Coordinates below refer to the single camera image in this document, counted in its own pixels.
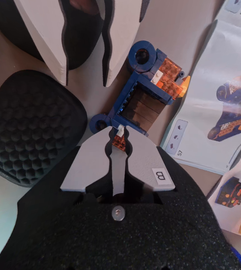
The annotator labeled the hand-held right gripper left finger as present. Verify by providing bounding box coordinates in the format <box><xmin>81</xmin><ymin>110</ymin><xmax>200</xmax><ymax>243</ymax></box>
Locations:
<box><xmin>60</xmin><ymin>126</ymin><xmax>114</xmax><ymax>193</ymax></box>

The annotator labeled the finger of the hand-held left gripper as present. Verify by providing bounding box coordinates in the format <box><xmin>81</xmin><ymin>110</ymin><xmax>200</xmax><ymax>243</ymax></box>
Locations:
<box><xmin>102</xmin><ymin>0</ymin><xmax>143</xmax><ymax>87</ymax></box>
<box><xmin>14</xmin><ymin>0</ymin><xmax>69</xmax><ymax>86</ymax></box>

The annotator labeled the open instruction booklet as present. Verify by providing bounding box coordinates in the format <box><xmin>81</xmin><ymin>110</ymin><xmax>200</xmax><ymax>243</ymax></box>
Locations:
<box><xmin>161</xmin><ymin>0</ymin><xmax>241</xmax><ymax>175</ymax></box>

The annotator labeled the black honeycomb cushion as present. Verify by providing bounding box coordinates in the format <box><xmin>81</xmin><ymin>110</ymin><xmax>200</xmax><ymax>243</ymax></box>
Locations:
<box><xmin>0</xmin><ymin>0</ymin><xmax>104</xmax><ymax>70</ymax></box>
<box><xmin>0</xmin><ymin>70</ymin><xmax>88</xmax><ymax>188</ymax></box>

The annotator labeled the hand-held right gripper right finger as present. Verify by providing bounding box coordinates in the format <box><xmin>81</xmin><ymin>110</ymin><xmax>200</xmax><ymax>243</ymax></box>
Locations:
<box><xmin>125</xmin><ymin>126</ymin><xmax>175</xmax><ymax>192</ymax></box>

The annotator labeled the dark blue orange brick model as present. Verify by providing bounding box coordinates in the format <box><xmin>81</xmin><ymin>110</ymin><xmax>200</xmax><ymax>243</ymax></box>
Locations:
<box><xmin>89</xmin><ymin>40</ymin><xmax>191</xmax><ymax>152</ymax></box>

